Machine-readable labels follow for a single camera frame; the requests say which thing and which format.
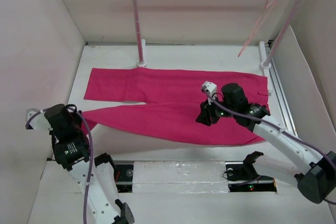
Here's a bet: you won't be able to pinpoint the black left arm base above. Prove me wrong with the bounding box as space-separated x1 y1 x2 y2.
113 164 134 193

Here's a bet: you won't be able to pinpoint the pink wire hanger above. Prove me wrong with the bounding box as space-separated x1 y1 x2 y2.
237 0 278 57

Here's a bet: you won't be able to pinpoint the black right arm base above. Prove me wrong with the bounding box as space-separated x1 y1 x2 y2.
222 161 277 193

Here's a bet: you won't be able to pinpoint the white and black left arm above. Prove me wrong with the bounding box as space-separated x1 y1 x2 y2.
44 104 135 223

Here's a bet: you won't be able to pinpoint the pink trousers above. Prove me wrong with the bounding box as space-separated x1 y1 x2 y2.
83 68 268 146

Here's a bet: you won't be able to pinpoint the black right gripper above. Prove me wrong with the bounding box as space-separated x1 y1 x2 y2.
195 93 237 126

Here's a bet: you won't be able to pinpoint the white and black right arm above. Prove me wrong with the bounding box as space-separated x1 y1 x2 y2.
196 81 335 204

